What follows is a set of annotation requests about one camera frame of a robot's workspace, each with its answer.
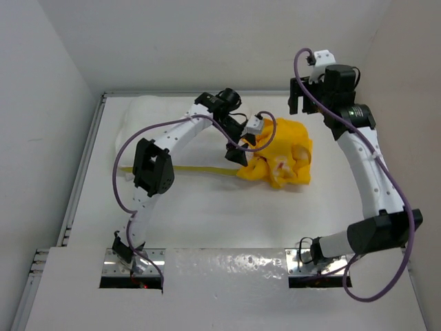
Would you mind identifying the yellow pillowcase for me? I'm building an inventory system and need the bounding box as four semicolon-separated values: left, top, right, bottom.
236;118;313;189

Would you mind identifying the white pillow yellow edge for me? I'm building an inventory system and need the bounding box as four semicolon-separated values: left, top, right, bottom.
115;95;240;170

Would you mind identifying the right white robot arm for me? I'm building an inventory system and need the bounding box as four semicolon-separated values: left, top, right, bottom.
288;64;423;264

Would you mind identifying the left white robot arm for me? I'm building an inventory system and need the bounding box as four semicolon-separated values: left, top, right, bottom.
112;88;263;265

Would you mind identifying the white front cover board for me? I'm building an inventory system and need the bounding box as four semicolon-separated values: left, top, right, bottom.
26;246;425;330

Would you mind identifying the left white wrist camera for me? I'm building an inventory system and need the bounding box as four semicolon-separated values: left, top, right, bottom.
242;115;265;135

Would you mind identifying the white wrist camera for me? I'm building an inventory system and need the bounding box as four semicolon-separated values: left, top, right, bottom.
242;115;265;135
307;50;336;84

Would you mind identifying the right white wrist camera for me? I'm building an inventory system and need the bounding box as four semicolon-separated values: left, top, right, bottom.
307;50;336;84

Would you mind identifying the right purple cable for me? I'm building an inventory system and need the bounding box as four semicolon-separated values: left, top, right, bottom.
293;47;416;303

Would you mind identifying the purple cable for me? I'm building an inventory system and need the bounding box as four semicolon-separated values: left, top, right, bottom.
112;110;277;289
293;47;416;303

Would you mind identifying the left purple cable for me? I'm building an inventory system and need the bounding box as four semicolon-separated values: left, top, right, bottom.
112;110;277;289

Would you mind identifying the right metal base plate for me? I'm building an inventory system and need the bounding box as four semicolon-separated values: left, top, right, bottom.
285;248;348;278

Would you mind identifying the metal base plate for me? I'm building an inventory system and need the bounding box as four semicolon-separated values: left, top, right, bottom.
101;248;165;277
285;248;348;278

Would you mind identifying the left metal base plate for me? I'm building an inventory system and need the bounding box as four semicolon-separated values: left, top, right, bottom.
101;248;165;277

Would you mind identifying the aluminium table frame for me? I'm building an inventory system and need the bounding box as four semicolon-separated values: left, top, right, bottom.
12;94;279;330

